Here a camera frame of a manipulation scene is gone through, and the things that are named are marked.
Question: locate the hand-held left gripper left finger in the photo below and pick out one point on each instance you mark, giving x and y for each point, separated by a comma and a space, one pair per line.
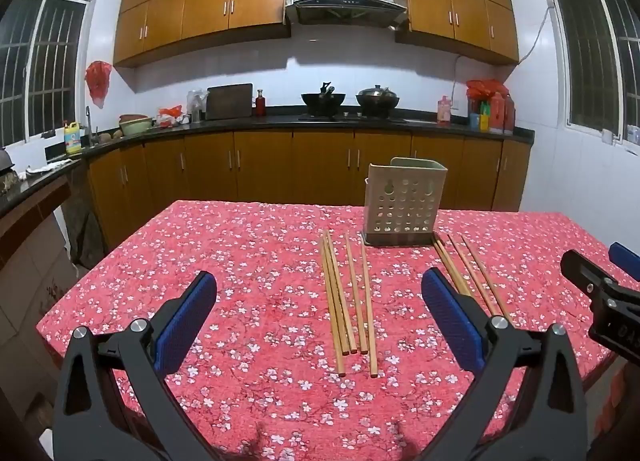
185, 321

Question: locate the black wok with ladle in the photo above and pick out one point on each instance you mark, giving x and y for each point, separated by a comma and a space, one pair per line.
322, 103

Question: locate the white cloth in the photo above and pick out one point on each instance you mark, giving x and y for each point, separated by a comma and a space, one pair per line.
45, 168

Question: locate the red and white plastic bag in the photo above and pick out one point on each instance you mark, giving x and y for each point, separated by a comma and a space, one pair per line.
170, 117

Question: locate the red containers with red bag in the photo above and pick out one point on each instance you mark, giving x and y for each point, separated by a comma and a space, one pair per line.
497, 111

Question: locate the yellow detergent bottle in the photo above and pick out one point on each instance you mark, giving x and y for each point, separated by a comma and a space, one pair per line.
73, 141

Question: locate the wooden kitchen cabinets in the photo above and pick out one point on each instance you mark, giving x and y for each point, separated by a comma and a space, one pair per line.
210, 6
265, 166

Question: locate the wooden lower kitchen cabinets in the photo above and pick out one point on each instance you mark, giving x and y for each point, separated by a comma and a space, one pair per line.
265, 166

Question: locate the metal sink faucet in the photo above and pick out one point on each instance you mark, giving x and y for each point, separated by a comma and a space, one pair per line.
89, 126

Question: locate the dark wooden cutting board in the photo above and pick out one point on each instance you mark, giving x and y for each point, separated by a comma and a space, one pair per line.
230, 101

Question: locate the red sauce bottle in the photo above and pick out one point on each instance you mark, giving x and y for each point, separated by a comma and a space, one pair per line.
260, 105

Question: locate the clear plastic bag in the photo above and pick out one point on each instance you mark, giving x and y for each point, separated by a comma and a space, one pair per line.
196, 103

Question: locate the wooden upper kitchen cabinets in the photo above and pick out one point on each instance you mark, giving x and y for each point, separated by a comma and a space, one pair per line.
210, 6

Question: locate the pink bottle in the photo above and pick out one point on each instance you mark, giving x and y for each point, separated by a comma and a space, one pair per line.
444, 112

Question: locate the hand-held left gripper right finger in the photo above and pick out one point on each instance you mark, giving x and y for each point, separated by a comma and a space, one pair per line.
450, 321

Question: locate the beige perforated utensil holder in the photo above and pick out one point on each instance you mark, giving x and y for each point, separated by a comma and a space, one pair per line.
380, 176

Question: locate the wooden chopstick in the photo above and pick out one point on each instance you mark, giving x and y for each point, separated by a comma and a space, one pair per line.
341, 291
337, 291
356, 291
369, 306
455, 268
485, 276
472, 276
332, 311
447, 266

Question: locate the green bowl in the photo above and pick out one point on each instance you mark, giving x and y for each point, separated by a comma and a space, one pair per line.
135, 127

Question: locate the black kitchen countertop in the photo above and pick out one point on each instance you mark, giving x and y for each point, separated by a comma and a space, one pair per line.
280, 122

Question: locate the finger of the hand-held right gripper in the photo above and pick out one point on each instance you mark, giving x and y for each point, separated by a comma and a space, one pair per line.
625, 257
580, 268

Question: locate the hanging red plastic bag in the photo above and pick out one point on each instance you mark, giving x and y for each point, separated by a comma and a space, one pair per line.
98, 83

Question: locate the black wok with metal lid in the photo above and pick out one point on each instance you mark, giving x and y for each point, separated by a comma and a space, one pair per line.
377, 100

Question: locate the blue box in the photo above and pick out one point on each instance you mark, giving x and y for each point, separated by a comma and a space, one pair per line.
475, 121

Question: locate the red floral tablecloth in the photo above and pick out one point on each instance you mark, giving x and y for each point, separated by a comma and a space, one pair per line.
250, 266

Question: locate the barred window with white frame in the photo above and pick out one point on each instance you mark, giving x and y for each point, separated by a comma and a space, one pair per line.
585, 56
50, 66

